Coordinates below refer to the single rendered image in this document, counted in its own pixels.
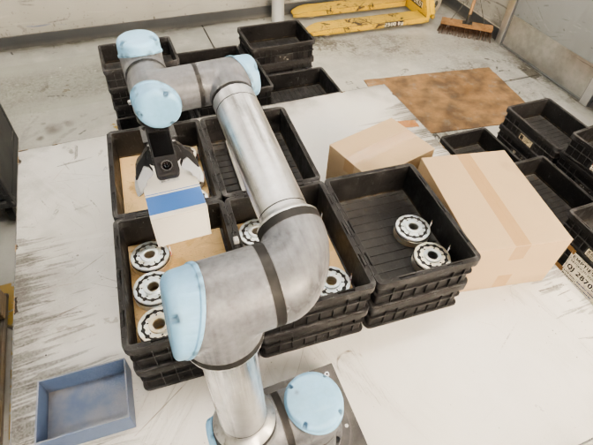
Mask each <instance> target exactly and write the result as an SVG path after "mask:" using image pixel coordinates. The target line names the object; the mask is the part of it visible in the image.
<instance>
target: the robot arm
mask: <svg viewBox="0 0 593 445"><path fill-rule="evenodd" d="M116 47H117V52H118V55H117V56H118V58H119V59H120V63H121V66H122V69H123V73H124V78H125V82H126V86H127V88H128V92H129V96H130V100H128V101H127V102H128V104H129V105H132V107H133V111H134V113H135V115H136V118H137V121H138V123H139V124H141V125H142V126H139V130H140V133H141V137H142V140H143V144H144V151H143V152H142V155H140V156H139V157H138V158H137V161H136V164H135V171H136V176H135V190H136V193H137V195H138V196H139V197H140V196H141V195H142V194H144V189H145V187H146V186H147V180H148V179H149V178H151V177H152V175H153V174H154V171H153V168H152V167H151V166H150V165H152V166H154V169H155V173H156V176H157V178H158V179H159V180H166V179H171V178H176V177H179V175H180V168H179V165H178V161H179V160H180V159H181V160H180V164H181V167H182V168H183V169H184V170H188V171H190V172H191V174H192V175H193V176H194V177H196V178H197V179H198V181H199V182H201V183H204V175H203V172H202V170H201V168H200V166H199V164H198V162H197V160H196V157H195V155H194V153H193V152H192V151H191V150H190V149H189V148H188V147H185V146H183V145H182V144H181V143H180V142H178V140H177V135H176V131H175V128H174V125H173V123H175V122H176V121H177V120H178V118H179V117H180V115H181V112H182V111H186V110H190V109H198V108H203V107H206V106H211V105H213V107H214V111H215V114H216V116H217V118H218V120H219V123H220V125H221V128H222V131H223V133H224V136H225V138H226V141H227V142H228V145H229V149H230V151H231V154H232V155H233V158H234V160H235V163H236V166H237V168H238V171H239V173H240V176H241V178H242V180H243V182H244V186H245V189H246V191H247V193H248V195H249V198H250V200H251V203H252V206H253V208H254V211H255V213H256V216H257V217H258V220H259V224H260V226H259V227H258V230H257V236H258V239H259V242H258V243H255V244H252V245H247V246H244V247H241V248H237V249H235V250H232V251H228V252H225V253H220V254H217V255H215V256H211V257H208V258H205V259H202V260H196V261H187V262H185V263H184V264H183V265H182V266H179V267H177V268H172V269H170V270H168V271H166V272H165V273H164V274H163V275H162V276H161V279H160V292H161V302H162V308H163V312H164V317H165V322H166V327H167V331H168V336H169V343H170V347H171V350H172V354H173V357H174V359H175V360H177V361H183V360H187V361H188V360H190V361H191V362H192V363H193V364H194V365H196V366H198V367H200V368H202V369H203V372H204V375H205V378H206V383H207V386H208V388H209V391H210V394H211V397H212V399H213V402H214V407H215V411H214V415H213V416H212V417H210V418H208V419H207V421H206V436H207V439H208V443H209V445H340V443H341V440H342V417H343V411H344V407H343V397H342V393H341V391H340V389H339V387H338V386H337V384H336V383H335V382H334V381H333V380H332V379H331V378H329V377H328V376H326V375H324V374H322V373H316V372H307V373H301V374H299V375H298V376H297V377H295V378H294V379H293V380H292V381H291V382H290V383H289V385H288V386H287V387H286V388H282V389H279V390H277V391H275V392H273V393H270V394H268V395H265V394H264V390H263V385H262V380H261V373H260V368H259V358H258V351H259V348H260V347H261V344H262V343H263V339H264V334H265V332H266V331H268V330H271V329H274V328H278V327H280V326H283V325H286V324H289V323H291V322H293V321H297V320H298V319H300V318H301V317H303V316H304V315H305V314H306V313H308V312H309V311H310V310H311V308H312V307H313V306H314V305H315V303H316V302H317V300H318V299H319V296H320V294H321V292H322V291H323V289H324V286H325V283H326V280H327V274H328V269H329V258H330V253H329V241H328V236H327V230H326V227H325V224H324V223H323V221H322V219H321V217H320V214H319V211H318V209H316V208H315V207H314V206H312V205H308V204H306V201H305V199H304V196H303V194H302V193H301V191H300V189H299V186H298V184H297V182H296V180H295V178H294V176H293V174H292V171H291V169H290V167H289V165H288V163H287V161H286V159H285V156H284V154H283V152H282V150H281V148H280V146H279V144H278V141H277V139H276V138H275V136H274V133H273V131H272V129H271V126H270V124H269V123H268V121H267V119H266V116H265V114H264V111H263V109H262V108H261V106H260V104H259V101H258V99H257V96H256V95H258V94H259V92H260V87H261V84H260V76H259V71H258V67H257V64H256V62H255V60H254V59H253V57H252V56H250V55H247V54H243V55H237V56H231V55H228V56H225V57H221V58H216V59H211V60H206V61H202V62H197V63H191V64H182V65H178V66H172V67H168V68H166V65H165V63H164V60H163V56H162V48H161V44H160V41H159V38H158V36H157V35H156V34H155V33H153V32H151V31H148V30H142V29H137V30H131V31H127V32H125V33H123V34H120V35H119V36H118V37H117V39H116ZM144 128H145V130H144V131H143V130H142V129H144Z"/></svg>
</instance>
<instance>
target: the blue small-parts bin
mask: <svg viewBox="0 0 593 445"><path fill-rule="evenodd" d="M134 427H136V417H135V407H134V397H133V387H132V377H131V369H130V367H129V365H128V363H127V361H126V360H125V358H120V359H116V360H112V361H109V362H106V363H102V364H99V365H96V366H89V367H87V368H83V369H79V370H76V371H73V372H69V373H63V374H60V375H57V376H53V377H49V378H47V379H43V380H39V381H37V392H36V410H35V428H34V445H79V444H81V443H85V442H88V441H93V440H96V439H99V438H101V437H105V436H108V435H111V434H116V433H119V432H122V431H125V430H128V429H131V428H134Z"/></svg>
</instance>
